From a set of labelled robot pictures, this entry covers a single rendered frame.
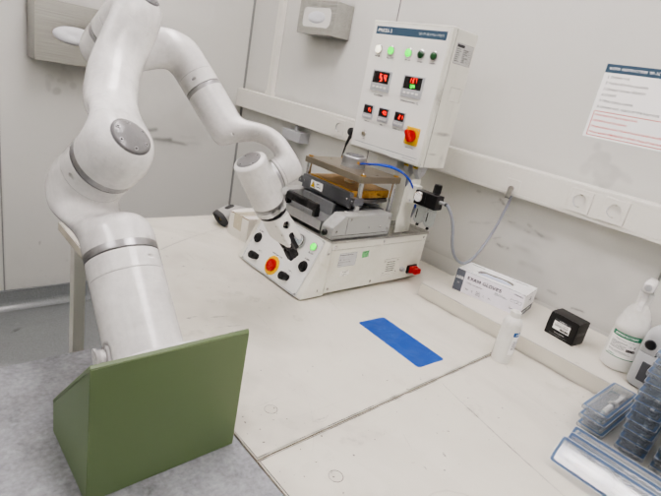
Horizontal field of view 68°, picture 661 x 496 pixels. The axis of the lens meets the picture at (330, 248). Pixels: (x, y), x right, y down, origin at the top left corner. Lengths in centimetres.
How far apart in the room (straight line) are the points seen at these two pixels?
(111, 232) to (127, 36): 45
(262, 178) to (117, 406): 65
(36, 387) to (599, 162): 155
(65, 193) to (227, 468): 54
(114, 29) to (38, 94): 151
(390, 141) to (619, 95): 68
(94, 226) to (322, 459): 54
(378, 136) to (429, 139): 20
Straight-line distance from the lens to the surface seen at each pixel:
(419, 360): 127
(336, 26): 232
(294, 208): 152
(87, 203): 95
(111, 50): 111
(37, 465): 90
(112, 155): 87
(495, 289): 160
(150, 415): 78
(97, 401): 72
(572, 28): 179
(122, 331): 81
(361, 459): 94
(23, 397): 103
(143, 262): 84
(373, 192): 155
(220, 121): 123
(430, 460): 99
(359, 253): 150
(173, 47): 128
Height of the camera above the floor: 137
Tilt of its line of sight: 19 degrees down
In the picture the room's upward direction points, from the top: 12 degrees clockwise
